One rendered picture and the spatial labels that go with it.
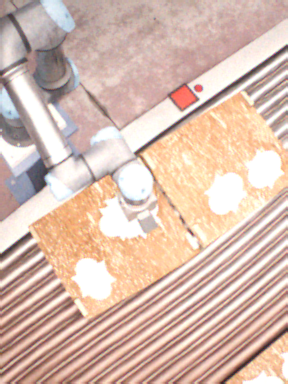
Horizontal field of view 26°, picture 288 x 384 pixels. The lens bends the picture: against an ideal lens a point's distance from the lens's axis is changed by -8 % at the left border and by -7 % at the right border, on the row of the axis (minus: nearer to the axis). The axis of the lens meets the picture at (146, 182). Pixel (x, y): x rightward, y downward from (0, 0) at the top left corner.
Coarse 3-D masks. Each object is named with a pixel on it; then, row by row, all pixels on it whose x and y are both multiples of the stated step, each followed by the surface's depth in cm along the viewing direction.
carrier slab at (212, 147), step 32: (192, 128) 202; (224, 128) 202; (256, 128) 202; (160, 160) 199; (192, 160) 199; (224, 160) 200; (192, 192) 197; (256, 192) 197; (192, 224) 194; (224, 224) 194
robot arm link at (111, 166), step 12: (108, 132) 156; (96, 144) 157; (108, 144) 155; (120, 144) 156; (84, 156) 155; (96, 156) 155; (108, 156) 155; (120, 156) 155; (132, 156) 156; (96, 168) 155; (108, 168) 156; (120, 168) 154
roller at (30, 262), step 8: (280, 72) 210; (272, 80) 209; (280, 80) 210; (256, 88) 209; (264, 88) 208; (272, 88) 209; (256, 96) 207; (264, 96) 209; (152, 176) 201; (40, 248) 194; (32, 256) 193; (40, 256) 193; (16, 264) 193; (24, 264) 192; (32, 264) 193; (8, 272) 192; (16, 272) 192; (24, 272) 192; (0, 280) 191; (8, 280) 191; (16, 280) 193; (0, 288) 191
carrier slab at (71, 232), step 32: (96, 192) 197; (160, 192) 197; (32, 224) 194; (64, 224) 194; (96, 224) 194; (160, 224) 194; (64, 256) 192; (96, 256) 192; (128, 256) 192; (160, 256) 192; (192, 256) 192; (128, 288) 189
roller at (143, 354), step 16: (272, 256) 193; (256, 272) 192; (224, 288) 191; (240, 288) 191; (208, 304) 189; (192, 320) 188; (160, 336) 187; (176, 336) 187; (144, 352) 185; (128, 368) 184
